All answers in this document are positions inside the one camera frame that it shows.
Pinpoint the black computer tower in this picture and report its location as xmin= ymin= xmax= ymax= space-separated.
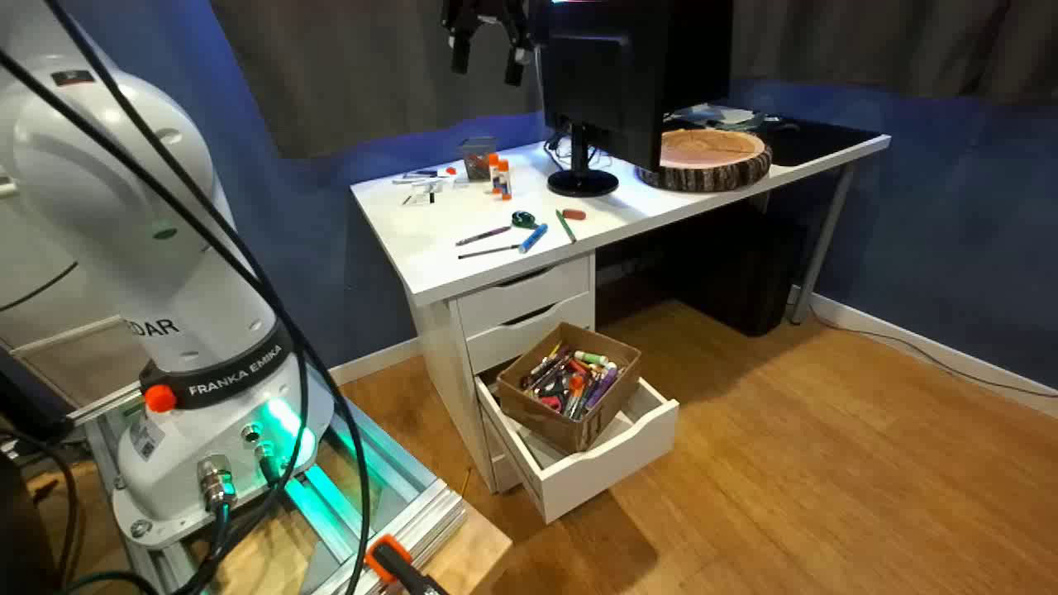
xmin=657 ymin=201 xmax=814 ymax=340

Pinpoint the black mesh pen cup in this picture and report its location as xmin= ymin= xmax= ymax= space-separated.
xmin=460 ymin=135 xmax=501 ymax=185

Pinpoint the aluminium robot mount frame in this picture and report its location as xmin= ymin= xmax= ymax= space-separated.
xmin=88 ymin=400 xmax=474 ymax=595

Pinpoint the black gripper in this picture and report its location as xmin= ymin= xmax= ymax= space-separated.
xmin=442 ymin=0 xmax=535 ymax=90

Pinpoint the brown cardboard box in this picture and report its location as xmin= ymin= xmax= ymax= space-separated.
xmin=492 ymin=322 xmax=646 ymax=457

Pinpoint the round wood slab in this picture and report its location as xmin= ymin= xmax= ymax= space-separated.
xmin=639 ymin=126 xmax=778 ymax=194

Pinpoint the white drawer cabinet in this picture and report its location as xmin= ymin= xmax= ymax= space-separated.
xmin=407 ymin=252 xmax=606 ymax=498

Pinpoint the orange black bar clamp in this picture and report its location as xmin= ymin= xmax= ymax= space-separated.
xmin=362 ymin=531 xmax=449 ymax=595

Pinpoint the white open drawer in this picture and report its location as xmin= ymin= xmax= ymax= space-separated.
xmin=474 ymin=368 xmax=685 ymax=526

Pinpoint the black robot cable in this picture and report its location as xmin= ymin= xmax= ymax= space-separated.
xmin=44 ymin=0 xmax=374 ymax=595
xmin=0 ymin=47 xmax=312 ymax=587

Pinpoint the grey desk leg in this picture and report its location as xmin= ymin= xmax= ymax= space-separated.
xmin=790 ymin=162 xmax=861 ymax=323

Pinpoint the dark grey fabric curtain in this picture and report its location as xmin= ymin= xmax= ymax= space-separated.
xmin=210 ymin=0 xmax=1058 ymax=162

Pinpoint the black computer monitor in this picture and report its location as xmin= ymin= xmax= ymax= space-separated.
xmin=527 ymin=0 xmax=738 ymax=201

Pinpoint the dark slim pen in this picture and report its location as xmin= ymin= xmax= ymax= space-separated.
xmin=452 ymin=240 xmax=524 ymax=265

